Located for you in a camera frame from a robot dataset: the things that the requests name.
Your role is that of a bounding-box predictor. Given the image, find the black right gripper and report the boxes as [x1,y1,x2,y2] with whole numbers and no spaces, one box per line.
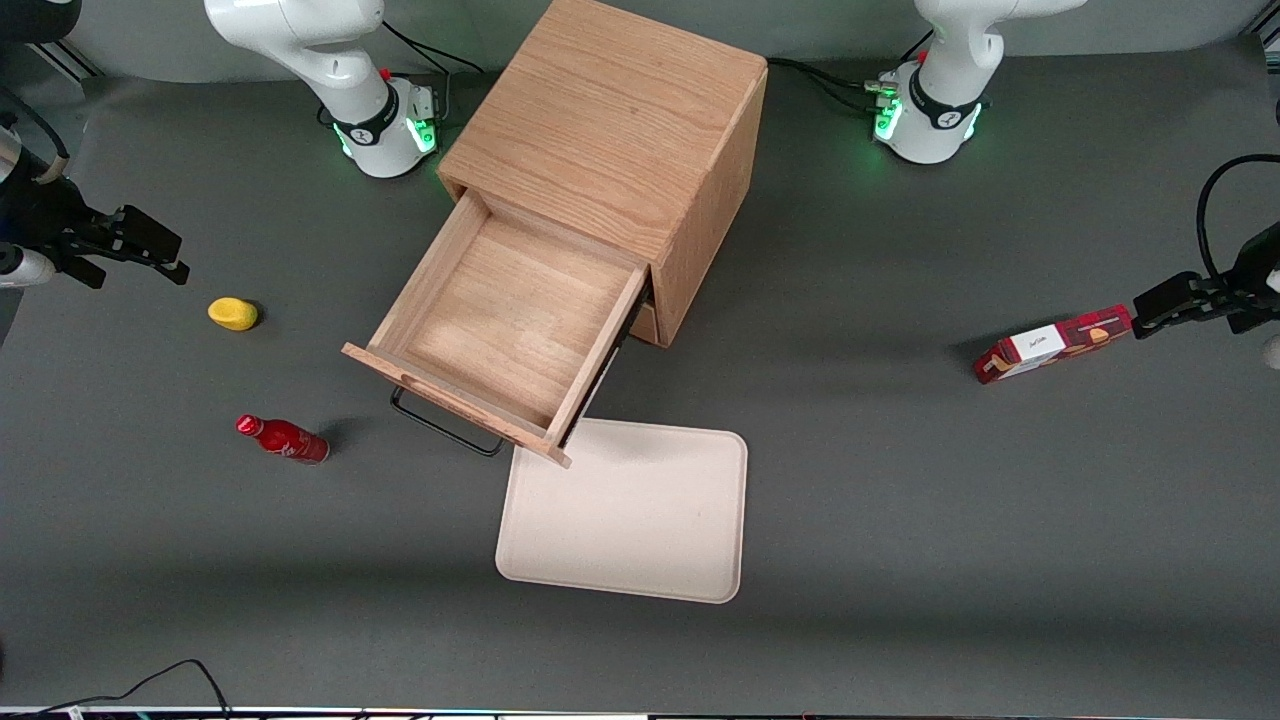
[0,175,192,287]

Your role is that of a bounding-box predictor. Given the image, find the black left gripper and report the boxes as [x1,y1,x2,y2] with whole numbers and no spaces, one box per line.
[1132,222,1280,341]

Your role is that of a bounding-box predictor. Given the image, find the wooden drawer cabinet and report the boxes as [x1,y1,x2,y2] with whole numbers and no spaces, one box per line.
[437,0,769,349]

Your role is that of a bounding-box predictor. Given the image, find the red snack box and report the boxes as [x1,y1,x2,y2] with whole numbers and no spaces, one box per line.
[973,304,1134,386]

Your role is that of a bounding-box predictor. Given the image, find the red drink bottle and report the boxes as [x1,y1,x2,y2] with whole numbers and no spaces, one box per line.
[235,414,331,466]

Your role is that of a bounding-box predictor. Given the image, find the beige plastic tray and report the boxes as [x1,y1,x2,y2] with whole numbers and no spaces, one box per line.
[495,418,749,605]

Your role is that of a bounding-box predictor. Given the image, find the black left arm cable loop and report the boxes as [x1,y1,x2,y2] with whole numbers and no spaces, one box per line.
[1197,153,1280,286]

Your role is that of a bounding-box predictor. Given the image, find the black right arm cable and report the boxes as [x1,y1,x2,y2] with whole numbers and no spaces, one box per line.
[0,88,71,186]

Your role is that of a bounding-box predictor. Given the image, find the black right base cables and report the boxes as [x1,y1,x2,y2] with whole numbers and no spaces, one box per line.
[383,18,486,77]

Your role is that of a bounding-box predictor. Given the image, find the black base cables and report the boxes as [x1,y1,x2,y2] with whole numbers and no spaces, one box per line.
[768,30,936,111]
[383,18,486,77]

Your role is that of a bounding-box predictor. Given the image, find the black left base cables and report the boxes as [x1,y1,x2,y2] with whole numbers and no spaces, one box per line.
[768,30,936,111]

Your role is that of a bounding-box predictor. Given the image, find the thin black floor cable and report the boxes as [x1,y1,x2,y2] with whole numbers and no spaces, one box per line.
[0,659,233,719]

